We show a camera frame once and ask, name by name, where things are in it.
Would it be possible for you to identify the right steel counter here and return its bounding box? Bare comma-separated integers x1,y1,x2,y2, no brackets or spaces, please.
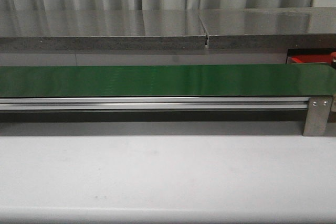
199,7,335,50

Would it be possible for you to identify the green conveyor belt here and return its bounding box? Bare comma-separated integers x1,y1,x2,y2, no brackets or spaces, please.
1,63,335,98

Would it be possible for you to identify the aluminium conveyor side rail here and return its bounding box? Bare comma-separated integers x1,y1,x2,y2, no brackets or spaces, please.
1,97,309,111

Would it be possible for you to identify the left steel counter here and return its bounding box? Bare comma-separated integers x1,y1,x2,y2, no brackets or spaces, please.
1,10,206,52

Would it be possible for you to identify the steel conveyor support bracket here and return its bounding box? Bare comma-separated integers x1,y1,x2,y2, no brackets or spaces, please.
303,97,333,136

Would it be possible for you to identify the steel counter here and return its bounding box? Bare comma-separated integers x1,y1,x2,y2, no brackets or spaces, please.
199,7,335,50
1,10,206,52

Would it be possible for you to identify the red plastic tray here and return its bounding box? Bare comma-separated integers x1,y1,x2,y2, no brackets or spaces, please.
291,55,332,65

